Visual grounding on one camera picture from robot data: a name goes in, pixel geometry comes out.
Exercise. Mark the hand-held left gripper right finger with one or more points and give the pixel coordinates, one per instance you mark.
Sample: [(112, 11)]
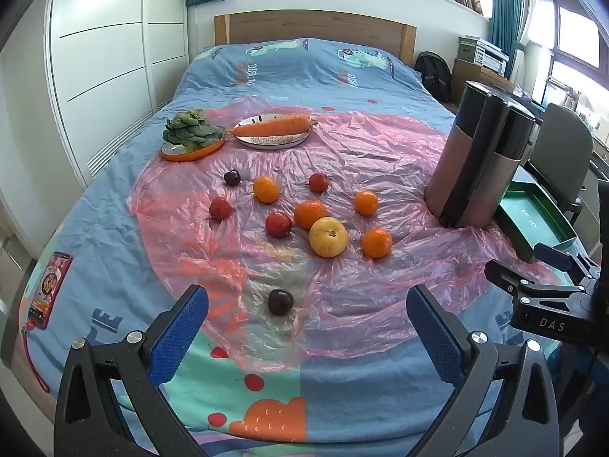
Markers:
[(437, 338)]

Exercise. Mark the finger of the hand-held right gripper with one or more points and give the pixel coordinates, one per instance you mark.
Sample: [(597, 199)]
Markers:
[(499, 276), (552, 253)]

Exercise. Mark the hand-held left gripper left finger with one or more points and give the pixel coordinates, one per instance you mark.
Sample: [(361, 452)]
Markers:
[(181, 335)]

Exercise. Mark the green tray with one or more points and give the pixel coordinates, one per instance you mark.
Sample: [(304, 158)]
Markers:
[(533, 221)]

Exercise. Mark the large dark plum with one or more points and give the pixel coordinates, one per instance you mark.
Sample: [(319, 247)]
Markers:
[(280, 302)]

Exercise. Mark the red plum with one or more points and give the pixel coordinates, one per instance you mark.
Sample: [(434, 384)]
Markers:
[(220, 209), (318, 183), (279, 224)]

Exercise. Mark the yellow apple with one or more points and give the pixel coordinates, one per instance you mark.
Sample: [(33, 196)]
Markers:
[(328, 238)]

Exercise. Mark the small dark plum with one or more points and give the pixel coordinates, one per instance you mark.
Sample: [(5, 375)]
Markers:
[(232, 178)]

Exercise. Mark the large bumpy orange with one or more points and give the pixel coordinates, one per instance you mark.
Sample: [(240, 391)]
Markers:
[(308, 212)]

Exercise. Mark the grey chair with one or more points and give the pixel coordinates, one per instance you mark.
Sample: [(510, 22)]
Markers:
[(561, 152)]

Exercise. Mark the black and steel kettle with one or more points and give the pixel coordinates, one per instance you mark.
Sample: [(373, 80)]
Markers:
[(456, 162)]

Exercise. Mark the smartphone in red case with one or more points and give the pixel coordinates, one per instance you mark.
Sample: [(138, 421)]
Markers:
[(48, 290)]

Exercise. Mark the pink plastic sheet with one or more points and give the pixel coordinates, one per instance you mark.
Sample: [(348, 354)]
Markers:
[(380, 162)]

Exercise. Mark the orange plate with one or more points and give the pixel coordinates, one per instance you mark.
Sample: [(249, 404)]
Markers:
[(190, 155)]

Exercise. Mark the wooden drawer cabinet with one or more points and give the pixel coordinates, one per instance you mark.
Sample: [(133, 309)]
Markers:
[(468, 85)]

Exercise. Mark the green bok choy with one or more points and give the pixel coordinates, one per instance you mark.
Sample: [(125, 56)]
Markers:
[(192, 128)]

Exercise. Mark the white printer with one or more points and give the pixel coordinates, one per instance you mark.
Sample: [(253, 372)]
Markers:
[(485, 54)]

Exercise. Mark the black backpack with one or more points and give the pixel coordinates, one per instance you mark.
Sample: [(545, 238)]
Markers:
[(434, 76)]

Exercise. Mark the white patterned plate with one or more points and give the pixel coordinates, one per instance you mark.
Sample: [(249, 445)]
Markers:
[(271, 142)]

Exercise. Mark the window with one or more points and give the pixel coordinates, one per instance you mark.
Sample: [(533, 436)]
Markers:
[(575, 28)]

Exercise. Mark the carrot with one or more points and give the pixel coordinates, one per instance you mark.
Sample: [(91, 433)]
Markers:
[(273, 126)]

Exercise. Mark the white wardrobe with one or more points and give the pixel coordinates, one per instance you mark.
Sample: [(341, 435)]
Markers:
[(109, 57)]

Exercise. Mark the wooden headboard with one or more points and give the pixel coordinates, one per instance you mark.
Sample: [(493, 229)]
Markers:
[(314, 26)]

